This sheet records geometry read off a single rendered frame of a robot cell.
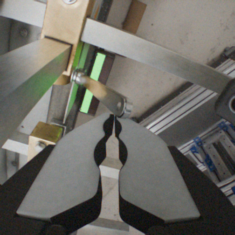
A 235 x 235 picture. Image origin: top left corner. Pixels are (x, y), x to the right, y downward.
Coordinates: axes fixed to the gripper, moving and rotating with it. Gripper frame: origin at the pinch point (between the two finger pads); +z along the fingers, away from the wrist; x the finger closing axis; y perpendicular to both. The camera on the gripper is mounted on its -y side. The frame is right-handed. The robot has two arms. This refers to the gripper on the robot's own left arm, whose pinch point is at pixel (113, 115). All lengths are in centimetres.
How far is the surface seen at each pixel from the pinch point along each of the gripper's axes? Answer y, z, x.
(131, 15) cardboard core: -8, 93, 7
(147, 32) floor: 1, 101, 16
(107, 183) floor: 134, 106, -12
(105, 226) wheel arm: 46.9, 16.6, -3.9
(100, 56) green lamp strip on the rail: 1.5, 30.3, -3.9
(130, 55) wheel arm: -1.5, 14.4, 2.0
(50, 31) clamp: -5.0, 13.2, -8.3
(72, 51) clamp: -2.2, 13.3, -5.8
